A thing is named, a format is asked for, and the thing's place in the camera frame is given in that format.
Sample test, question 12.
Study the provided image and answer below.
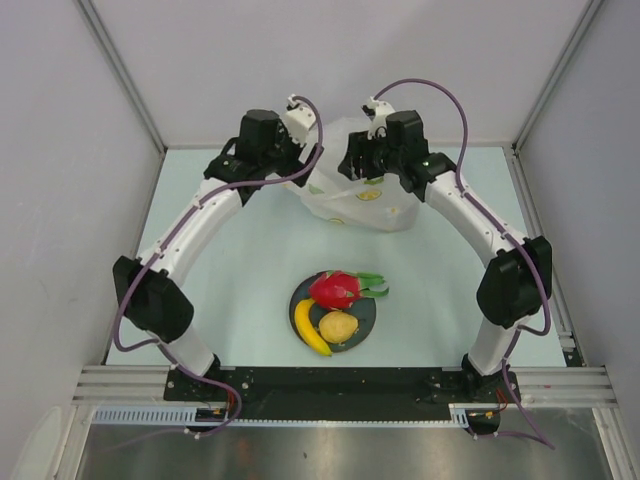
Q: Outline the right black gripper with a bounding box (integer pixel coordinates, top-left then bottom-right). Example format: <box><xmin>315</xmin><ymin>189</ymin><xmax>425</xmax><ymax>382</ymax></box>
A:
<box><xmin>337</xmin><ymin>128</ymin><xmax>404</xmax><ymax>182</ymax></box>

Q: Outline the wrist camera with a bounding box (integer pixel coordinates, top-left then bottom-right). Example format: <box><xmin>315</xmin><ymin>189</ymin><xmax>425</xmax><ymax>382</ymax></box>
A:
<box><xmin>280</xmin><ymin>95</ymin><xmax>317</xmax><ymax>147</ymax></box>
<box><xmin>362</xmin><ymin>97</ymin><xmax>395</xmax><ymax>140</ymax></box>

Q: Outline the dark blue ceramic plate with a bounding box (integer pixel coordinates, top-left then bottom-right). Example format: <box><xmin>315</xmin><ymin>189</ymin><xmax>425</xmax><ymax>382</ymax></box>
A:
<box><xmin>288</xmin><ymin>270</ymin><xmax>388</xmax><ymax>357</ymax></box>

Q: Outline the yellow fake pear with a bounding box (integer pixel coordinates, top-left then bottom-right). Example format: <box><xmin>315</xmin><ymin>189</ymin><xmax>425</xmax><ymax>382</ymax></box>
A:
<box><xmin>318</xmin><ymin>311</ymin><xmax>359</xmax><ymax>344</ymax></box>

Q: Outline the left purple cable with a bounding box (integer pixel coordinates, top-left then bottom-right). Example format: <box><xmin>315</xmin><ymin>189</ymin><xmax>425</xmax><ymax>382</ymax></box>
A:
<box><xmin>99</xmin><ymin>93</ymin><xmax>326</xmax><ymax>451</ymax></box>

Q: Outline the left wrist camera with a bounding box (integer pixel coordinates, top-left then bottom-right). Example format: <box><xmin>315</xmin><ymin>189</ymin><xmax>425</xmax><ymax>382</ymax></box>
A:
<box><xmin>280</xmin><ymin>95</ymin><xmax>317</xmax><ymax>147</ymax></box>

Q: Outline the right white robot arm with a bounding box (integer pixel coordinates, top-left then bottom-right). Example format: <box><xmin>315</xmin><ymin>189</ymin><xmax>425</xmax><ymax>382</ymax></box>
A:
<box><xmin>338</xmin><ymin>102</ymin><xmax>552</xmax><ymax>401</ymax></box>

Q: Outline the white printed plastic bag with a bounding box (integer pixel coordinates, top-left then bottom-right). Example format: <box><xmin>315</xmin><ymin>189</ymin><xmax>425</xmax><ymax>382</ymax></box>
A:
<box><xmin>285</xmin><ymin>118</ymin><xmax>420</xmax><ymax>232</ymax></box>

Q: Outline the yellow fake lemon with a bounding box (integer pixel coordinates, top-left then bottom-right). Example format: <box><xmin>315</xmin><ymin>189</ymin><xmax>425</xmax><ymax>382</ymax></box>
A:
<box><xmin>294</xmin><ymin>299</ymin><xmax>332</xmax><ymax>357</ymax></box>

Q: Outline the white slotted cable duct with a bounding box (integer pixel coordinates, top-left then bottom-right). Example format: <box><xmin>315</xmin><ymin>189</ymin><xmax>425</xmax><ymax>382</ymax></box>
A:
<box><xmin>92</xmin><ymin>405</ymin><xmax>469</xmax><ymax>428</ymax></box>

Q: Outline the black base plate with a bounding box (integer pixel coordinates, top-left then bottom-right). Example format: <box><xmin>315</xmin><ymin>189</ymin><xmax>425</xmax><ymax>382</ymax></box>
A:
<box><xmin>164</xmin><ymin>365</ymin><xmax>522</xmax><ymax>422</ymax></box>

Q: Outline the red fake dragon fruit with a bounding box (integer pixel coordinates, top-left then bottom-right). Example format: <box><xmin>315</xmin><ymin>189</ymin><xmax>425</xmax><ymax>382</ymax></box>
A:
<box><xmin>308</xmin><ymin>270</ymin><xmax>390</xmax><ymax>310</ymax></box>

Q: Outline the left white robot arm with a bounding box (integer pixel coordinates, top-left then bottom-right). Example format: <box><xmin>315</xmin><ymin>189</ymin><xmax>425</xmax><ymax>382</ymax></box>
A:
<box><xmin>112</xmin><ymin>96</ymin><xmax>324</xmax><ymax>400</ymax></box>

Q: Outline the aluminium frame rail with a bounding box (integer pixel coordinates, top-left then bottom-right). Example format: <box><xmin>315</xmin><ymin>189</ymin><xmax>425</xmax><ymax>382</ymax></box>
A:
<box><xmin>73</xmin><ymin>366</ymin><xmax>617</xmax><ymax>408</ymax></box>

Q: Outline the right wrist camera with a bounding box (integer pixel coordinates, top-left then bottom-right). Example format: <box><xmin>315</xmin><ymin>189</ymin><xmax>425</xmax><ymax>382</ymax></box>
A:
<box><xmin>362</xmin><ymin>97</ymin><xmax>395</xmax><ymax>140</ymax></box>

